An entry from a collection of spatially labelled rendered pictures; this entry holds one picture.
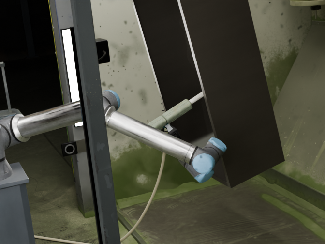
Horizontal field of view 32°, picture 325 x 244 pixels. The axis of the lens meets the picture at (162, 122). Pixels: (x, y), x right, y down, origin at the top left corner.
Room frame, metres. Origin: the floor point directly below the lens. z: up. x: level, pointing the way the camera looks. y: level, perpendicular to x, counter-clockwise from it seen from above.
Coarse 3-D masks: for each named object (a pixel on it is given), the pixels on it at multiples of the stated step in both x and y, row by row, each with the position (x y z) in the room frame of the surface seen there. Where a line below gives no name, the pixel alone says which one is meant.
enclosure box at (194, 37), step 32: (160, 0) 3.27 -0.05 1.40; (192, 0) 2.67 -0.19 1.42; (224, 0) 2.74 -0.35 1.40; (160, 32) 3.26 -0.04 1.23; (192, 32) 2.67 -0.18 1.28; (224, 32) 2.74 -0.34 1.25; (160, 64) 3.25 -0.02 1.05; (192, 64) 3.33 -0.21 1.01; (224, 64) 2.73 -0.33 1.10; (256, 64) 2.80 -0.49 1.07; (160, 96) 3.25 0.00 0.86; (192, 96) 3.33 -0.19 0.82; (224, 96) 2.73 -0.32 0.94; (256, 96) 2.80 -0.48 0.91; (192, 128) 3.32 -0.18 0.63; (224, 128) 2.72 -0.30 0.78; (256, 128) 2.80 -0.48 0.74; (224, 160) 2.72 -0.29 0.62; (256, 160) 2.79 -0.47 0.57
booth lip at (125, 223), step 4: (120, 216) 3.46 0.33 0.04; (120, 220) 3.41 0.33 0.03; (124, 220) 3.39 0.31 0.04; (124, 224) 3.34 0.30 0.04; (128, 224) 3.33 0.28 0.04; (128, 228) 3.28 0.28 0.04; (132, 228) 3.26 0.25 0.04; (132, 232) 3.21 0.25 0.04; (136, 232) 3.20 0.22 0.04; (136, 236) 3.14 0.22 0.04; (136, 240) 3.13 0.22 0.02; (140, 240) 3.09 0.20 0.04
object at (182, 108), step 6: (198, 96) 2.79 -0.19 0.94; (180, 102) 2.77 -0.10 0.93; (186, 102) 2.76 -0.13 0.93; (192, 102) 2.77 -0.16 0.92; (174, 108) 2.74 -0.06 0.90; (180, 108) 2.73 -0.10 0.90; (186, 108) 2.74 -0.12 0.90; (168, 114) 2.71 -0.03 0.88; (174, 114) 2.71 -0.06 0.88; (180, 114) 2.74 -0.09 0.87; (156, 120) 2.70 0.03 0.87; (162, 120) 2.69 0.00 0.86; (168, 120) 2.70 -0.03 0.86; (156, 126) 2.67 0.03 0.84; (162, 126) 2.70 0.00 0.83
